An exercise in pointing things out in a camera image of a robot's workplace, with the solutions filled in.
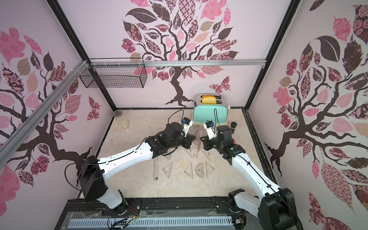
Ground clear triangle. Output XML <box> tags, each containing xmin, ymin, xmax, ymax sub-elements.
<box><xmin>202</xmin><ymin>150</ymin><xmax>211</xmax><ymax>161</ymax></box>
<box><xmin>206</xmin><ymin>162</ymin><xmax>215</xmax><ymax>178</ymax></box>
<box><xmin>185</xmin><ymin>149</ymin><xmax>193</xmax><ymax>158</ymax></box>
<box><xmin>184</xmin><ymin>163</ymin><xmax>193</xmax><ymax>179</ymax></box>

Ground clear straight ruler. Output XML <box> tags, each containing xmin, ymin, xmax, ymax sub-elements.
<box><xmin>153</xmin><ymin>157</ymin><xmax>159</xmax><ymax>181</ymax></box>
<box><xmin>193</xmin><ymin>149</ymin><xmax>198</xmax><ymax>158</ymax></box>

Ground clear triangle set square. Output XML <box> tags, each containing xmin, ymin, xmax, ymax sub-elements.
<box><xmin>163</xmin><ymin>162</ymin><xmax>173</xmax><ymax>179</ymax></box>

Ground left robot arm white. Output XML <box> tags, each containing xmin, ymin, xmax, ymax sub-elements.
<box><xmin>78</xmin><ymin>118</ymin><xmax>196</xmax><ymax>209</ymax></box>

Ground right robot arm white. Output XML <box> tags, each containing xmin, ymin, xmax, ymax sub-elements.
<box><xmin>200</xmin><ymin>122</ymin><xmax>303</xmax><ymax>230</ymax></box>

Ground mint green toaster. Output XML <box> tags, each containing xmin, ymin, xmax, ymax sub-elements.
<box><xmin>192</xmin><ymin>94</ymin><xmax>228</xmax><ymax>125</ymax></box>

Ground yellow toast slice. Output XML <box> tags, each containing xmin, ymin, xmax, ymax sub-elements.
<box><xmin>201</xmin><ymin>95</ymin><xmax>217</xmax><ymax>104</ymax></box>

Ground clear glass jar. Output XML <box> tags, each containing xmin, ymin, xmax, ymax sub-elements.
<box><xmin>113</xmin><ymin>109</ymin><xmax>129</xmax><ymax>129</ymax></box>

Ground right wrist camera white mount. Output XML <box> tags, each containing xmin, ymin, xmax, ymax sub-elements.
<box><xmin>203</xmin><ymin>121</ymin><xmax>217</xmax><ymax>140</ymax></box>

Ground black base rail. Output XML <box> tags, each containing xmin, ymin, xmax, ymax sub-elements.
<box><xmin>64</xmin><ymin>196</ymin><xmax>247</xmax><ymax>215</ymax></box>

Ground aluminium rail back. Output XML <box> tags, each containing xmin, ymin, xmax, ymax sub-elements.
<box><xmin>90</xmin><ymin>59</ymin><xmax>267</xmax><ymax>67</ymax></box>

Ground aluminium rail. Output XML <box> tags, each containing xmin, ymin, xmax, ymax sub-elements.
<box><xmin>90</xmin><ymin>59</ymin><xmax>267</xmax><ymax>67</ymax></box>
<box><xmin>1</xmin><ymin>60</ymin><xmax>89</xmax><ymax>167</ymax></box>

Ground black wire basket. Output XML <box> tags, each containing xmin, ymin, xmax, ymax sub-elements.
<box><xmin>80</xmin><ymin>57</ymin><xmax>148</xmax><ymax>88</ymax></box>

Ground white slotted cable duct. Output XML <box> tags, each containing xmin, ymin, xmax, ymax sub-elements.
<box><xmin>65</xmin><ymin>216</ymin><xmax>233</xmax><ymax>230</ymax></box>

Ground aluminium rail left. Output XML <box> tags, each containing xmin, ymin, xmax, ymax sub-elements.
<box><xmin>1</xmin><ymin>60</ymin><xmax>89</xmax><ymax>167</ymax></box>

